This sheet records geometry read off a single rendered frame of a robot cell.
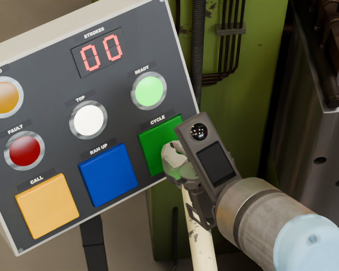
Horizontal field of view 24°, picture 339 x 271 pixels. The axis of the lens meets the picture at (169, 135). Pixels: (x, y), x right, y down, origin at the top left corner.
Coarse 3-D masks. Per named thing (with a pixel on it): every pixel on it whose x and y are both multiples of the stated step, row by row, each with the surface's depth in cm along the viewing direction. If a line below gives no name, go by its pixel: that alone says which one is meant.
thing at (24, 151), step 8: (24, 136) 107; (16, 144) 107; (24, 144) 108; (32, 144) 108; (16, 152) 107; (24, 152) 108; (32, 152) 108; (16, 160) 108; (24, 160) 108; (32, 160) 109
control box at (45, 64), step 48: (144, 0) 110; (0, 48) 108; (48, 48) 105; (96, 48) 108; (144, 48) 112; (48, 96) 107; (96, 96) 111; (192, 96) 118; (0, 144) 106; (48, 144) 110; (96, 144) 113; (0, 192) 109
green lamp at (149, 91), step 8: (144, 80) 113; (152, 80) 114; (136, 88) 113; (144, 88) 113; (152, 88) 114; (160, 88) 115; (136, 96) 113; (144, 96) 114; (152, 96) 114; (160, 96) 115; (144, 104) 114; (152, 104) 115
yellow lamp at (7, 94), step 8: (0, 88) 103; (8, 88) 104; (16, 88) 105; (0, 96) 104; (8, 96) 104; (16, 96) 105; (0, 104) 104; (8, 104) 105; (16, 104) 105; (0, 112) 105
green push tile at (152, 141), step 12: (168, 120) 117; (180, 120) 118; (144, 132) 116; (156, 132) 117; (168, 132) 118; (144, 144) 116; (156, 144) 117; (144, 156) 118; (156, 156) 118; (156, 168) 119
